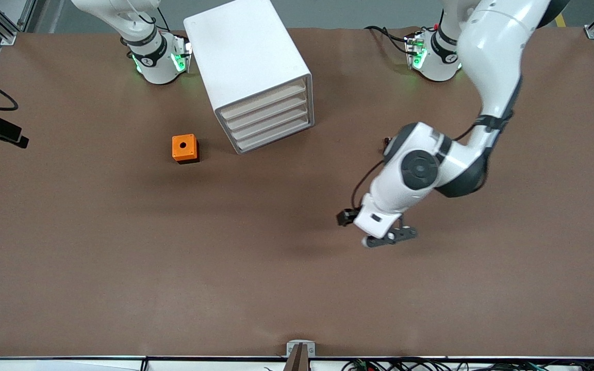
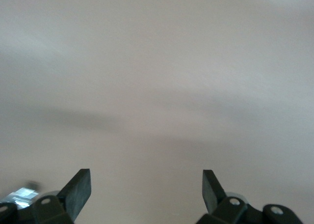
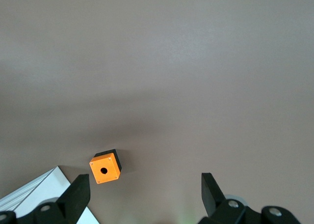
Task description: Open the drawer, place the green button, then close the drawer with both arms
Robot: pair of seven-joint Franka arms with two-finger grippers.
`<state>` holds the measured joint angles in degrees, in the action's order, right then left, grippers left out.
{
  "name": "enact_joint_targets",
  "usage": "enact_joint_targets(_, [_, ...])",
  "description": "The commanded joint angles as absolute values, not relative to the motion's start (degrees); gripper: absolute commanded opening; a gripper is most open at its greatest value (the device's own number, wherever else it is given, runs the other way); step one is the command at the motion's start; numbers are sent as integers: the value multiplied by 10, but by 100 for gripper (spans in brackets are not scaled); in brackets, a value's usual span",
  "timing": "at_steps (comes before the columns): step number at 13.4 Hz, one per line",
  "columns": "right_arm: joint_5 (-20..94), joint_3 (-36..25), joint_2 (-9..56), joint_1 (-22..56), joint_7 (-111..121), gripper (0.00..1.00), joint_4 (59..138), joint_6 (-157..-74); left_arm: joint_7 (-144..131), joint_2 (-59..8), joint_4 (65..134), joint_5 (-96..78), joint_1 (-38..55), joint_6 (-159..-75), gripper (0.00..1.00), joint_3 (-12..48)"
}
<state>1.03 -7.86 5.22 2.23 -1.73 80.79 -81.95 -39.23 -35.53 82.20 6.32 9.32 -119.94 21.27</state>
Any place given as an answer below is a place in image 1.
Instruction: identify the white drawer cabinet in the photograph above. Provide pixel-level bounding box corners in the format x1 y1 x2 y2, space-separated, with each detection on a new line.
184 0 316 155

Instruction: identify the orange box with hole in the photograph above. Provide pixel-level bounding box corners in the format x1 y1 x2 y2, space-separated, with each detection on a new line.
172 134 200 164

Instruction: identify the black cable bundle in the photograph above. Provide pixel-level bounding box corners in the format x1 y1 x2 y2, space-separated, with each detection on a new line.
342 357 594 371

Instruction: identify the grey metal bracket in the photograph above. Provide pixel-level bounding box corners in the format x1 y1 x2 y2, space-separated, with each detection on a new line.
287 340 316 358

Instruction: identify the brown tapered post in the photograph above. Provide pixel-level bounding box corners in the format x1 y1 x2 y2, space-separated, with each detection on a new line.
283 344 311 371

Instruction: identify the black arm base cable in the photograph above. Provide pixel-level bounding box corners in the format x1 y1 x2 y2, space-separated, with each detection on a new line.
365 26 414 55

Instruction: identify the white table edge rail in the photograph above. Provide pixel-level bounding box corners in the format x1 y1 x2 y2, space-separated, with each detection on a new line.
0 356 594 371

